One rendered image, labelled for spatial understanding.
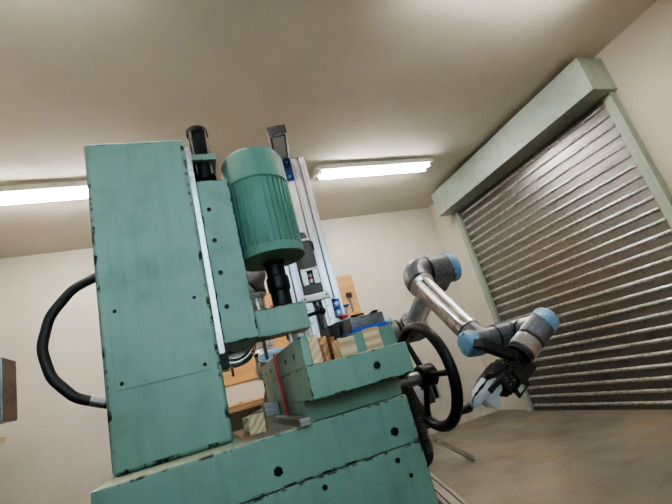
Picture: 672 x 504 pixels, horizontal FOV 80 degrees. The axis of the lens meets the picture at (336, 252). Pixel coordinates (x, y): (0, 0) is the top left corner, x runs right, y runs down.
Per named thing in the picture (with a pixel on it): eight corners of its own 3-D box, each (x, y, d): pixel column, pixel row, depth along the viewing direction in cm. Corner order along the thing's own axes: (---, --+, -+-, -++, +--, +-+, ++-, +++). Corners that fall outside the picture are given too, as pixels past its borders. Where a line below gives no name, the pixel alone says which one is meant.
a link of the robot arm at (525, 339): (529, 330, 108) (508, 332, 115) (520, 341, 106) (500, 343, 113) (548, 351, 107) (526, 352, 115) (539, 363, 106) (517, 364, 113)
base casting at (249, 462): (421, 439, 80) (407, 392, 83) (93, 558, 60) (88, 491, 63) (350, 429, 120) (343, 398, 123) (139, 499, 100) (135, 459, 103)
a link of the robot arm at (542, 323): (545, 327, 119) (568, 324, 112) (526, 353, 115) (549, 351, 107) (527, 307, 120) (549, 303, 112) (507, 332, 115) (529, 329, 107)
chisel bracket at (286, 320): (312, 332, 101) (304, 300, 103) (256, 345, 96) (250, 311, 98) (306, 337, 107) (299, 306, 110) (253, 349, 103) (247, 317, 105)
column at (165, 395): (234, 441, 80) (182, 137, 101) (109, 480, 73) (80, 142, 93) (229, 435, 101) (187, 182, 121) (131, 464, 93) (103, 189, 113)
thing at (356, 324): (387, 325, 106) (381, 305, 108) (349, 334, 102) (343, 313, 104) (369, 333, 118) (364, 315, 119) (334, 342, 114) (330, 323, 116)
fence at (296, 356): (313, 364, 73) (306, 335, 75) (304, 366, 73) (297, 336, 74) (269, 383, 127) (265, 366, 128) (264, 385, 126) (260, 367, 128)
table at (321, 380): (456, 359, 81) (446, 330, 83) (313, 400, 71) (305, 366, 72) (357, 379, 136) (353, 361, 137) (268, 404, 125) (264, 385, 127)
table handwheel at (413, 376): (420, 298, 111) (397, 361, 129) (354, 313, 104) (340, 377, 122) (485, 390, 91) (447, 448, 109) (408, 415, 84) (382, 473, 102)
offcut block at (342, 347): (351, 356, 83) (346, 338, 84) (358, 353, 79) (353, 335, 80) (335, 360, 81) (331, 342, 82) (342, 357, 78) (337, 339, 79)
